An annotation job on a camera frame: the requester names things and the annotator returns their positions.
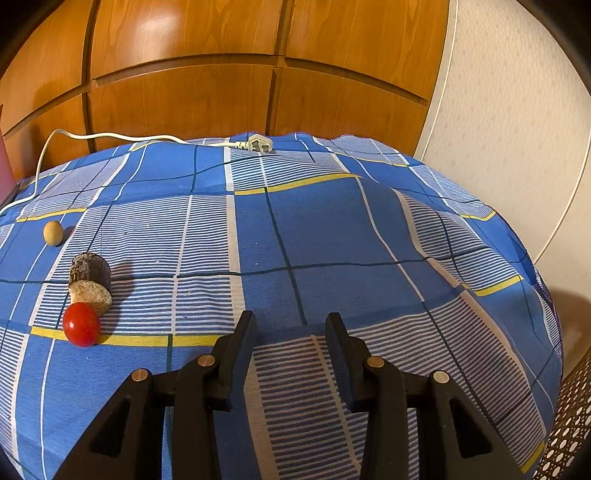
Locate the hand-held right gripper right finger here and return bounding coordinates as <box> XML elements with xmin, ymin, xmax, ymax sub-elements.
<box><xmin>324</xmin><ymin>312</ymin><xmax>525</xmax><ymax>480</ymax></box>

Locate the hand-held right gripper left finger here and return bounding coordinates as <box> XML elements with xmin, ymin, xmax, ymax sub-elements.
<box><xmin>53</xmin><ymin>311</ymin><xmax>258</xmax><ymax>480</ymax></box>

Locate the dark brown round fruit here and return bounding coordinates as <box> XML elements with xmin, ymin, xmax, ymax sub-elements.
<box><xmin>68</xmin><ymin>253</ymin><xmax>112</xmax><ymax>291</ymax></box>

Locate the blue checked tablecloth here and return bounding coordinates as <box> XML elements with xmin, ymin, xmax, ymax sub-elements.
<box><xmin>0</xmin><ymin>134</ymin><xmax>564</xmax><ymax>480</ymax></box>

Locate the red tomato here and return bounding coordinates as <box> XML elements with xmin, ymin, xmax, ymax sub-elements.
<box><xmin>63</xmin><ymin>302</ymin><xmax>101</xmax><ymax>348</ymax></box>

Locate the woven rattan chair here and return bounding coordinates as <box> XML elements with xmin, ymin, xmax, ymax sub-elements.
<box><xmin>536</xmin><ymin>355</ymin><xmax>591</xmax><ymax>480</ymax></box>

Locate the wooden headboard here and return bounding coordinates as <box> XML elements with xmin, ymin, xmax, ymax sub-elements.
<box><xmin>0</xmin><ymin>0</ymin><xmax>451</xmax><ymax>185</ymax></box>

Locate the white power cable with plug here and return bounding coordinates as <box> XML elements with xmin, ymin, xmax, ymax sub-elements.
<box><xmin>0</xmin><ymin>129</ymin><xmax>274</xmax><ymax>213</ymax></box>

